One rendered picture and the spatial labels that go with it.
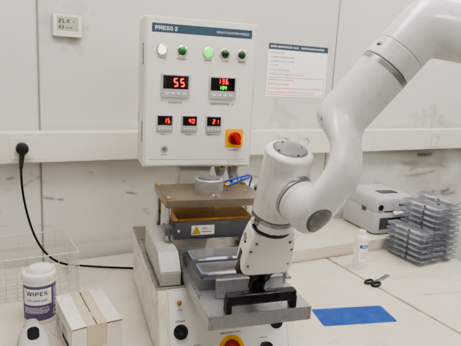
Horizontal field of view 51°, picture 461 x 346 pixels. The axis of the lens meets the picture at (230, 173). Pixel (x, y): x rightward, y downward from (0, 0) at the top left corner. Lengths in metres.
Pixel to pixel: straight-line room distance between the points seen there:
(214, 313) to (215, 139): 0.62
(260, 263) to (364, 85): 0.38
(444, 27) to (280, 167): 0.34
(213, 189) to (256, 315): 0.42
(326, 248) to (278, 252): 1.00
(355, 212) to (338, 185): 1.44
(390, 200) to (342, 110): 1.33
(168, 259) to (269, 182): 0.44
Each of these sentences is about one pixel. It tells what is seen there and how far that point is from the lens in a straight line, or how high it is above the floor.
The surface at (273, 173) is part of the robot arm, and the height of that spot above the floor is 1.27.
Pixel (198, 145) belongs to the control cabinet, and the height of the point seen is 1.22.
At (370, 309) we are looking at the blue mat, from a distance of 1.59.
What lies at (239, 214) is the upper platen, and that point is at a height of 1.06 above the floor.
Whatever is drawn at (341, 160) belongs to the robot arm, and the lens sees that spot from 0.78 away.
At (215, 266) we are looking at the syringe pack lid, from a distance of 1.10.
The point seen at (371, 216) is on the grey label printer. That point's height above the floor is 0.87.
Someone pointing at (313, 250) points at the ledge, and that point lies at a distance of 1.88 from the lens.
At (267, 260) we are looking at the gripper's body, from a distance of 0.94.
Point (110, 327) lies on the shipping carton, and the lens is 1.24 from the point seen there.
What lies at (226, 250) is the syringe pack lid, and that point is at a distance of 1.20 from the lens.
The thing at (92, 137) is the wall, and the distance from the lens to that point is 1.70.
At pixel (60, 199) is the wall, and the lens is 1.78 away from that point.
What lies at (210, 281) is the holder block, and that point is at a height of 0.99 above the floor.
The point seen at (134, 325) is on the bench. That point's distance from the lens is 1.40.
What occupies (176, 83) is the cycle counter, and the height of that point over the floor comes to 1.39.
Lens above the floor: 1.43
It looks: 12 degrees down
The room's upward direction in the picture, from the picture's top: 3 degrees clockwise
